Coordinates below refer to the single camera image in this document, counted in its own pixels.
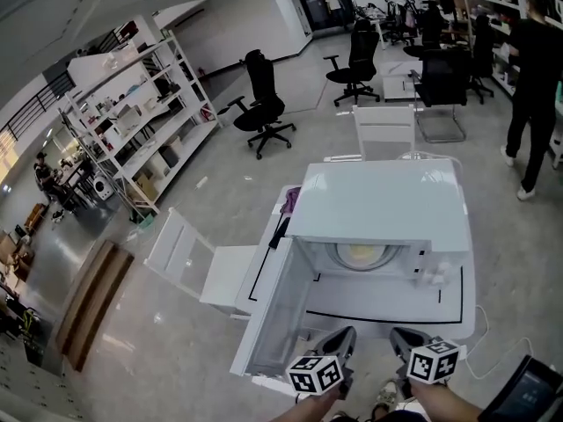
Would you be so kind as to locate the person's dark trousers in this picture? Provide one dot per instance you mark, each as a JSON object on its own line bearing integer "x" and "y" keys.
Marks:
{"x": 382, "y": 416}

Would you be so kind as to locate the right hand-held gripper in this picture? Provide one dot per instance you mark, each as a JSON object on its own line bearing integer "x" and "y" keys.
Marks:
{"x": 433, "y": 363}

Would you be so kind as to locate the green object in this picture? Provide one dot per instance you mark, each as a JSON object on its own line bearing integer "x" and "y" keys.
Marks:
{"x": 141, "y": 221}

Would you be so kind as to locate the dark table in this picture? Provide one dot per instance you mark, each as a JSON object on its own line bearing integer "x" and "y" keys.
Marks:
{"x": 77, "y": 178}

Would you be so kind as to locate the cardboard box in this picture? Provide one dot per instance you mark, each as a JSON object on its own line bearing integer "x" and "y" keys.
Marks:
{"x": 146, "y": 186}

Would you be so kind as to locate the white chair left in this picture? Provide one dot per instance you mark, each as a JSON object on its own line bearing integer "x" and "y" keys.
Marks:
{"x": 228, "y": 275}

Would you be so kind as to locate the person's right forearm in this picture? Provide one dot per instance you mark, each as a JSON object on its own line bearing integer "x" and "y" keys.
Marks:
{"x": 444, "y": 405}

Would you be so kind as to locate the white chair behind table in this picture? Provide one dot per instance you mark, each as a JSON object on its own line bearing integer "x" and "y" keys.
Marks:
{"x": 382, "y": 117}

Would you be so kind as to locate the white tube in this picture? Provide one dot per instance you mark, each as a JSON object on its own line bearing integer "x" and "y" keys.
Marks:
{"x": 202, "y": 184}

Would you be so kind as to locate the white round appliance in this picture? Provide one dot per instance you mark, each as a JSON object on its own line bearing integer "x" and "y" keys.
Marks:
{"x": 102, "y": 188}

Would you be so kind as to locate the beige sneaker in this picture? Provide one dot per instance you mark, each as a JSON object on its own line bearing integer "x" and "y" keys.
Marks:
{"x": 387, "y": 396}

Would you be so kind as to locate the white box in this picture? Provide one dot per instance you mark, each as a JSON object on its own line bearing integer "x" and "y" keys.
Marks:
{"x": 129, "y": 118}

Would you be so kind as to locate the dark glass door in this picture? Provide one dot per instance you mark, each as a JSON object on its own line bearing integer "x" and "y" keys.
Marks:
{"x": 312, "y": 2}

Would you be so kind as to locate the person's left forearm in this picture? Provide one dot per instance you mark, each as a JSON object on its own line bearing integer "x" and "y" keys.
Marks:
{"x": 308, "y": 411}

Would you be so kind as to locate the black railing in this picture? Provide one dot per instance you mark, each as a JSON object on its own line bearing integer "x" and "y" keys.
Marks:
{"x": 35, "y": 101}

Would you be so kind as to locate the white low platform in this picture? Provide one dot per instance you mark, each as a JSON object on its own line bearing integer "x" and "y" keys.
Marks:
{"x": 400, "y": 84}

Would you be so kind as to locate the black office chair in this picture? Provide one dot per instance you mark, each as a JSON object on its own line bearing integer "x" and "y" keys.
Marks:
{"x": 481, "y": 55}
{"x": 261, "y": 95}
{"x": 426, "y": 33}
{"x": 363, "y": 55}

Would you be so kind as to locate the white flat plate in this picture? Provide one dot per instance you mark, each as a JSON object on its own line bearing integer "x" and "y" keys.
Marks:
{"x": 331, "y": 257}

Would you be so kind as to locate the brown wooden platform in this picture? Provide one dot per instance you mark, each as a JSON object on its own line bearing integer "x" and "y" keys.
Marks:
{"x": 90, "y": 301}

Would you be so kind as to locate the purple cloth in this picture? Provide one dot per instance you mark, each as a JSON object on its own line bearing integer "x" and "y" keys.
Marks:
{"x": 291, "y": 200}

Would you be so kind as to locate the black cantilever chair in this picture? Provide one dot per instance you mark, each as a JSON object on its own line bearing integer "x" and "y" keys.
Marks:
{"x": 442, "y": 82}

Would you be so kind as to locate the green potted plant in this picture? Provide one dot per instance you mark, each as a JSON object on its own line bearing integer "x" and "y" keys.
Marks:
{"x": 33, "y": 336}

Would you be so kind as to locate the black tablet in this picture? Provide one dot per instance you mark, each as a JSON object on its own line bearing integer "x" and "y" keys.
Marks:
{"x": 528, "y": 394}

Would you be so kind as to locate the white microwave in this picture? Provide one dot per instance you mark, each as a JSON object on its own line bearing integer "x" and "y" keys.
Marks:
{"x": 378, "y": 200}

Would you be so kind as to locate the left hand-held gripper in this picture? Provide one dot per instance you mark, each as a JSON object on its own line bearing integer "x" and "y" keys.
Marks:
{"x": 314, "y": 374}

